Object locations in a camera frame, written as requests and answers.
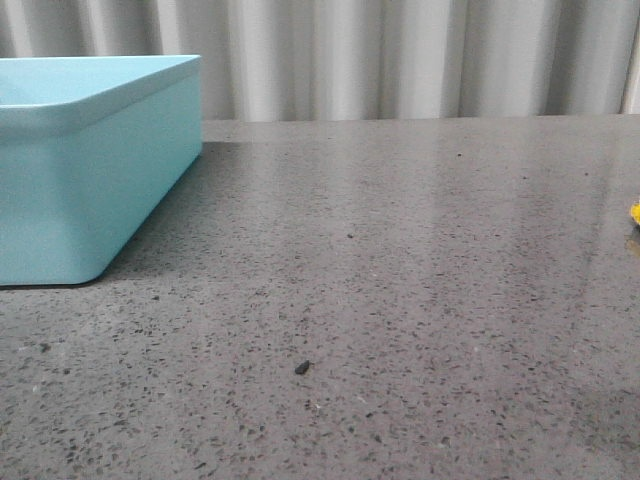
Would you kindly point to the yellow toy beetle car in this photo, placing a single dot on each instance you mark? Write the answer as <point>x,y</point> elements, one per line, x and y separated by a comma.
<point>634,213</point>

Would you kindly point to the light blue plastic box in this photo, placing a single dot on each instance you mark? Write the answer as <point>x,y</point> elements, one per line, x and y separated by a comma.
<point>89,146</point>

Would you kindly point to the small black debris piece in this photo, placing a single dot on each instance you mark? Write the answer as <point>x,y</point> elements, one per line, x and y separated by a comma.
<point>302,368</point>

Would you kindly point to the white pleated curtain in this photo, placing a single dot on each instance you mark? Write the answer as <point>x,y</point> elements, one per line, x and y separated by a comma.
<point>345,60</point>

